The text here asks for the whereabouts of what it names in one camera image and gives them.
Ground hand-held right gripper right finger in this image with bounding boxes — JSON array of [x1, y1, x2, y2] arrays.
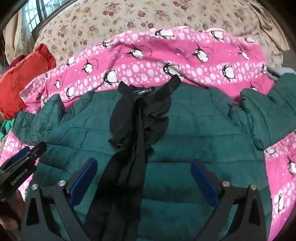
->
[[190, 159, 267, 241]]

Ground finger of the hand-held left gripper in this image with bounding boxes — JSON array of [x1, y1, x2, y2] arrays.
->
[[10, 141, 48, 164]]

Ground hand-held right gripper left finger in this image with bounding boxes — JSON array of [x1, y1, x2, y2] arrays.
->
[[20, 158, 99, 241]]

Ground green quilted jacket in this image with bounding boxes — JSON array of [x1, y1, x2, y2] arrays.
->
[[13, 73, 296, 241]]

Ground person's left hand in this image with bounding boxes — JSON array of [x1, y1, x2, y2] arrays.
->
[[0, 214, 18, 232]]

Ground green patterned cloth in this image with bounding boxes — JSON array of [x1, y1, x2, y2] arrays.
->
[[0, 118, 17, 141]]

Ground red ruffled pillow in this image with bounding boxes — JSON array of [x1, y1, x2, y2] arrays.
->
[[0, 44, 57, 120]]

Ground beige curtain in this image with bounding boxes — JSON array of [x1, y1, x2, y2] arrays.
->
[[3, 11, 36, 69]]

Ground pink penguin blanket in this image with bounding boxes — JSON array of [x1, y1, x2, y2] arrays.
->
[[0, 27, 296, 241]]

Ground grey cloth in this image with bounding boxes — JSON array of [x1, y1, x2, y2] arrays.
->
[[266, 65, 296, 82]]

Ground window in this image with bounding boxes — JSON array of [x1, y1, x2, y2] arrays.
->
[[23, 0, 68, 31]]

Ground floral bed sheet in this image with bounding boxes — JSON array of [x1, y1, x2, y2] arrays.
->
[[32, 0, 290, 70]]

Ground beige cloth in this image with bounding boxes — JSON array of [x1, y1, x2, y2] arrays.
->
[[245, 0, 290, 51]]

